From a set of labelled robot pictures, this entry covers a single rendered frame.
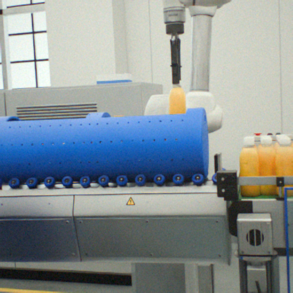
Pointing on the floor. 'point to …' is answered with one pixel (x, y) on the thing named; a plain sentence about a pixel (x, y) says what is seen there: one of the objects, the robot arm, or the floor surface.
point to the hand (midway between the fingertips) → (176, 75)
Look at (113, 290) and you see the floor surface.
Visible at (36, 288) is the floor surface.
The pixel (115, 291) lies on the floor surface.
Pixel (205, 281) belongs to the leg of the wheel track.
